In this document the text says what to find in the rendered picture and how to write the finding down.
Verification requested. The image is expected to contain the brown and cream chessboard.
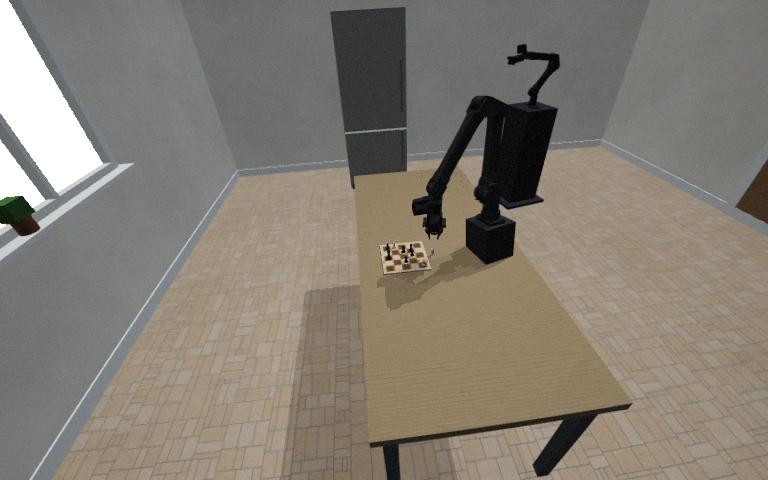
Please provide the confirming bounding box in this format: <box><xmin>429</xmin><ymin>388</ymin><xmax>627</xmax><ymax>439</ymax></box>
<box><xmin>380</xmin><ymin>241</ymin><xmax>431</xmax><ymax>275</ymax></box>

